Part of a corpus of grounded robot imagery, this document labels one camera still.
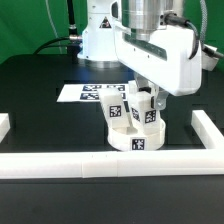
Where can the white U-shaped fence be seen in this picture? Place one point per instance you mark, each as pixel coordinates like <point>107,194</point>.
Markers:
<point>206,161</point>

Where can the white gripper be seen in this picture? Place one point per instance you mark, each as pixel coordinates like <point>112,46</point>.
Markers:
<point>152,39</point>

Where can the white marker sheet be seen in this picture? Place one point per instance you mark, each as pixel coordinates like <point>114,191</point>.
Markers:
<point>87,92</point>

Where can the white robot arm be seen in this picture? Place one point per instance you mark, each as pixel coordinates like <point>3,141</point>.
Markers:
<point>98,39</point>

